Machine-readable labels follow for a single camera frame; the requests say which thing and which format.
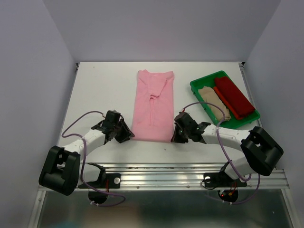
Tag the aluminium rail frame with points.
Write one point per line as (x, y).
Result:
(161, 181)

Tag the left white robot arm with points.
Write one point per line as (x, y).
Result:
(62, 171)

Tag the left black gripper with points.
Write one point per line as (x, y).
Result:
(127, 132)

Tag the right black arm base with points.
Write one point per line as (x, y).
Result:
(214, 180)

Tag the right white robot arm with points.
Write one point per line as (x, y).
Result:
(261, 152)

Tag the rolled red t-shirt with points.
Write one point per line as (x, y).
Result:
(234, 97)

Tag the rolled beige t-shirt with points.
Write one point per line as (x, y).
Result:
(218, 108)

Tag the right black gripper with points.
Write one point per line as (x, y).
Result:
(175, 138)

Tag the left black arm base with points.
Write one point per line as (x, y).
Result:
(99, 182)

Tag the pink t-shirt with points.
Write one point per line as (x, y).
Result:
(153, 108)

